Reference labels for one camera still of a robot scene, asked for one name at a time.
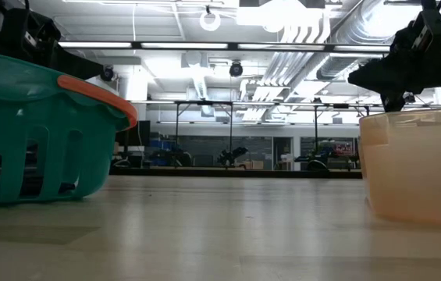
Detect black background rig frame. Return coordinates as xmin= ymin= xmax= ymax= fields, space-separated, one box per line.
xmin=312 ymin=102 xmax=370 ymax=169
xmin=172 ymin=100 xmax=235 ymax=169

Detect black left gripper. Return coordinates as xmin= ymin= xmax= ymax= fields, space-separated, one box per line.
xmin=0 ymin=9 xmax=105 ymax=80

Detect white ring light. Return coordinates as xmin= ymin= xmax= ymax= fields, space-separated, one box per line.
xmin=198 ymin=9 xmax=222 ymax=33

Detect teal basket with orange rim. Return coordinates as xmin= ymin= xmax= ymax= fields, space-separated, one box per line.
xmin=0 ymin=46 xmax=139 ymax=208

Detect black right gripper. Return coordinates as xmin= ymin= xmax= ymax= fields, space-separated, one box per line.
xmin=347 ymin=8 xmax=441 ymax=113

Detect black aluminium table frame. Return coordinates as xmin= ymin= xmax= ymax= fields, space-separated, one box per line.
xmin=109 ymin=166 xmax=364 ymax=180

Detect black round ceiling camera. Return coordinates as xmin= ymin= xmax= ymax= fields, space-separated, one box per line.
xmin=100 ymin=65 xmax=116 ymax=83
xmin=229 ymin=60 xmax=244 ymax=78

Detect orange translucent plastic bin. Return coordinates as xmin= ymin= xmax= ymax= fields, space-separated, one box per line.
xmin=358 ymin=108 xmax=441 ymax=229

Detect blue storage bins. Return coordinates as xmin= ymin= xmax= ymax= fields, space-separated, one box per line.
xmin=149 ymin=139 xmax=176 ymax=167

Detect black monitor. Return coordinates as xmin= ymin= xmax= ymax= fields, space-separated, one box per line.
xmin=116 ymin=119 xmax=152 ymax=148

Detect white LED light bar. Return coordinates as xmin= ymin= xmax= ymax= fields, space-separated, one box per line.
xmin=59 ymin=41 xmax=132 ymax=49
xmin=140 ymin=42 xmax=229 ymax=50
xmin=333 ymin=45 xmax=390 ymax=52
xmin=237 ymin=43 xmax=325 ymax=51

